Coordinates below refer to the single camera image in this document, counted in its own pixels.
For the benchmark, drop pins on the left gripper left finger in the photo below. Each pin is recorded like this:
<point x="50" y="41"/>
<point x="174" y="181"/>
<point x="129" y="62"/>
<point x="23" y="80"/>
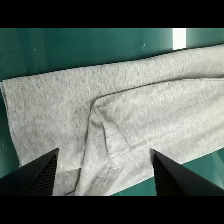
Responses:
<point x="33" y="178"/>

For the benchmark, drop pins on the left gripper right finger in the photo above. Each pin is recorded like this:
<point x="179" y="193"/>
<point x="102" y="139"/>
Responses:
<point x="180" y="180"/>

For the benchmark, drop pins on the grey T-shirt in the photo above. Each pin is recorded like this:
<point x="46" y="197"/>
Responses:
<point x="133" y="110"/>

